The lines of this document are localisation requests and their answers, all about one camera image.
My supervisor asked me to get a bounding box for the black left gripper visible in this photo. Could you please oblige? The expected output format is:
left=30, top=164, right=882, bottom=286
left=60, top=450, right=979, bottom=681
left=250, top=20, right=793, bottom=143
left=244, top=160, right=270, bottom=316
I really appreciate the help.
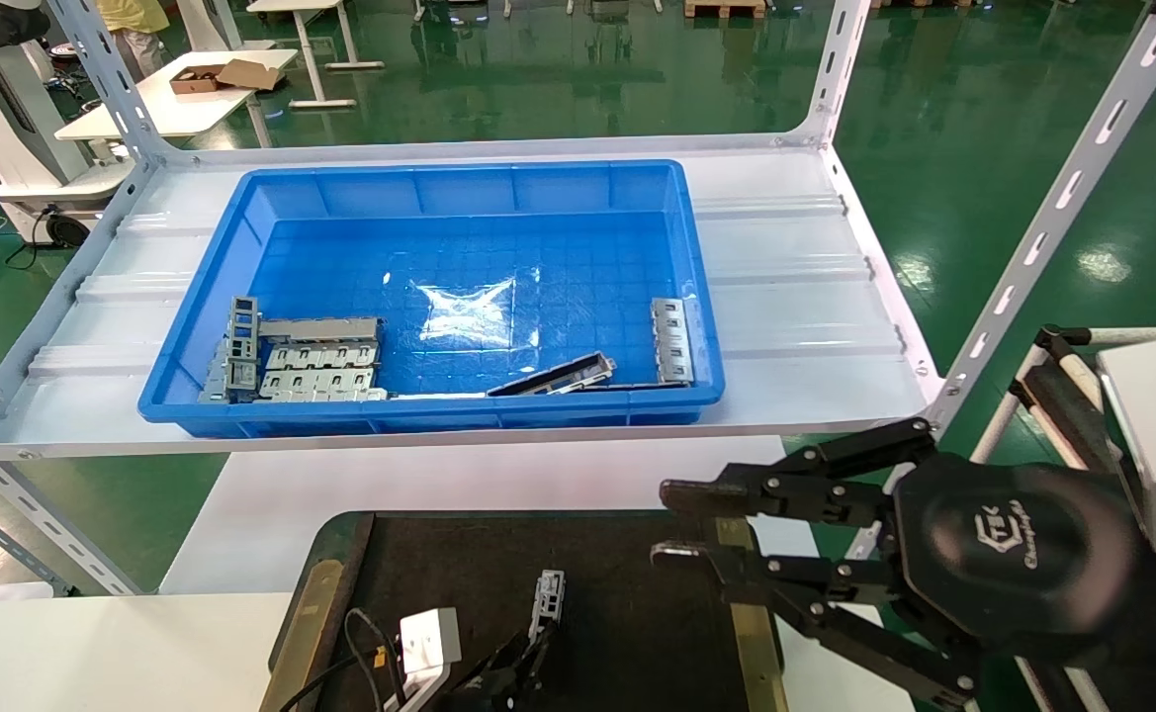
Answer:
left=434, top=629, right=553, bottom=712

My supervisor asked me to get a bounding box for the white metal shelf rack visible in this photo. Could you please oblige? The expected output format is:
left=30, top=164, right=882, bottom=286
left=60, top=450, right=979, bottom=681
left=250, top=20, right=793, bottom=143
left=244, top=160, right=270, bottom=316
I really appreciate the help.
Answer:
left=0, top=0, right=1156, bottom=598

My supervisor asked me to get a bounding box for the black container tray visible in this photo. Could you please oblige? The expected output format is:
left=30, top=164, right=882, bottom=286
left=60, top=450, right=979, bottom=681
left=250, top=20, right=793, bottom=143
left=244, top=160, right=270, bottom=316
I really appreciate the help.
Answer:
left=259, top=509, right=786, bottom=712

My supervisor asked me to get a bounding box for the white pedestal column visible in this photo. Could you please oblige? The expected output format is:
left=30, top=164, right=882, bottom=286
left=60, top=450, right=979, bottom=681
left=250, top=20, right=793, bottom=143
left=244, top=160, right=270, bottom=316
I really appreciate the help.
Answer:
left=176, top=0, right=278, bottom=53

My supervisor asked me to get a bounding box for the small grey metal bracket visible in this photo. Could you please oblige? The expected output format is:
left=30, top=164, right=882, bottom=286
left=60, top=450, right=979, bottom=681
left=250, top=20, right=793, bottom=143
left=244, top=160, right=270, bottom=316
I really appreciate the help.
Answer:
left=199, top=341, right=232, bottom=401

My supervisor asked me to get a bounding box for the white robot machine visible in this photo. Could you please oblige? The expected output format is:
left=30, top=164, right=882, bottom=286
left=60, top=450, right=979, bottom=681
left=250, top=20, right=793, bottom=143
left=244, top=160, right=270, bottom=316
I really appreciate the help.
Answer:
left=0, top=0, right=135, bottom=250

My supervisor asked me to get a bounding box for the person in yellow top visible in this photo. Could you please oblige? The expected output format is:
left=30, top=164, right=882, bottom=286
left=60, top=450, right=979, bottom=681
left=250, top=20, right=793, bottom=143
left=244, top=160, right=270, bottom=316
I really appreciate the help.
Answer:
left=93, top=0, right=172, bottom=82

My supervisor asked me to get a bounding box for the white table with box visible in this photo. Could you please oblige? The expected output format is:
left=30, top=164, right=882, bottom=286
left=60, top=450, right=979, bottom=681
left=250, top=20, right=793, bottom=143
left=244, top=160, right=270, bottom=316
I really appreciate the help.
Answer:
left=53, top=46, right=301, bottom=151

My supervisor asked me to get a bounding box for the grey upright metal part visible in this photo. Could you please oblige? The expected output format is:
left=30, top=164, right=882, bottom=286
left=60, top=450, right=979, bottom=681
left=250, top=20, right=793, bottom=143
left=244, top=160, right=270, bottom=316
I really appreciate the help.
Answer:
left=225, top=295, right=263, bottom=399

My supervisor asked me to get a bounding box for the grey long metal channel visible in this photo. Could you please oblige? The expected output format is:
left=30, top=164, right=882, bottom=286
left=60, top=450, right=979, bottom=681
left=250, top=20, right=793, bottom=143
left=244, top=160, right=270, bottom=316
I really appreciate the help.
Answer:
left=259, top=316, right=385, bottom=346

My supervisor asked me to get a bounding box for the blue plastic bin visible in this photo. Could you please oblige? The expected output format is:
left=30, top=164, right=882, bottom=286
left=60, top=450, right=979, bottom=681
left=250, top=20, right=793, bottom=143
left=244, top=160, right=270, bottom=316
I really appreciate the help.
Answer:
left=137, top=160, right=727, bottom=438

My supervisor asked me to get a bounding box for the white table with legs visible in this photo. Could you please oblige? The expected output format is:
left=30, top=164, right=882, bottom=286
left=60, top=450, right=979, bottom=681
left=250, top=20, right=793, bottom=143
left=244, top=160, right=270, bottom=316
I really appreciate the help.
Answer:
left=246, top=0, right=386, bottom=109

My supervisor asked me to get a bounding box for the wooden pallet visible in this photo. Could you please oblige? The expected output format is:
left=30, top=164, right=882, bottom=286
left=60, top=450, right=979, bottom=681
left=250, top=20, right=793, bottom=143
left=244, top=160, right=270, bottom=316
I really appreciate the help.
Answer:
left=683, top=0, right=769, bottom=20

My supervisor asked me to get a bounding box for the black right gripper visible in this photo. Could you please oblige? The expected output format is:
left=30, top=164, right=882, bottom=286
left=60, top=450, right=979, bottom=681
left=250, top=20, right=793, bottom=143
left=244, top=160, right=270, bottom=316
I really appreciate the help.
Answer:
left=649, top=416, right=1144, bottom=712

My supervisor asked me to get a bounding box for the silver slotted metal bracket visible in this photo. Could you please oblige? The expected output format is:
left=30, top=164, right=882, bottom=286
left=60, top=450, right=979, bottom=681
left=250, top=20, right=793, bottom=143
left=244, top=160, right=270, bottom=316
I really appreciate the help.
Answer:
left=651, top=298, right=696, bottom=386

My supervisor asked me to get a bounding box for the open cardboard box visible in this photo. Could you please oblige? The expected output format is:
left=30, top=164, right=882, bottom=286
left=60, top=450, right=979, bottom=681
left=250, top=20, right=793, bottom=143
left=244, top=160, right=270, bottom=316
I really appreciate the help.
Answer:
left=169, top=58, right=285, bottom=96

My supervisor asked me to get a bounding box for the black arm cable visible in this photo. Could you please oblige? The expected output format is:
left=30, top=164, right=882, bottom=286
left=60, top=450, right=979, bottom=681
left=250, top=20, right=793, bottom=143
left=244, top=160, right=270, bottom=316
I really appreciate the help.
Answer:
left=279, top=607, right=412, bottom=712

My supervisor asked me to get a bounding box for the dark long metal part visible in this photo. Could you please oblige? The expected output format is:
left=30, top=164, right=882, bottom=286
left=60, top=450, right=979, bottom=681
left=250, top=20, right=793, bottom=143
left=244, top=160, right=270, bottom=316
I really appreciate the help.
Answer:
left=487, top=351, right=618, bottom=397

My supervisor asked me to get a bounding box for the silver perforated metal part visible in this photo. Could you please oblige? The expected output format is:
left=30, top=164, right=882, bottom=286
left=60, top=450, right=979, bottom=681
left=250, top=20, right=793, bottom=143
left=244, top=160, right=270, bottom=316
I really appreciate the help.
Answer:
left=529, top=569, right=568, bottom=646

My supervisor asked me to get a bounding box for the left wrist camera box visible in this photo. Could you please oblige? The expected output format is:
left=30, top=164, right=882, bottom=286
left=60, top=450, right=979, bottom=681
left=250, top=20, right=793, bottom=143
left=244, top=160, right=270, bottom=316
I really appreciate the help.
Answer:
left=394, top=606, right=464, bottom=712

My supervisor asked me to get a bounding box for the black floor power cable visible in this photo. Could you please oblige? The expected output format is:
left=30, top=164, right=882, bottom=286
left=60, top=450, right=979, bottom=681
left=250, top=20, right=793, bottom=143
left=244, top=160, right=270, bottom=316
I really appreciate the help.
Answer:
left=5, top=203, right=70, bottom=271

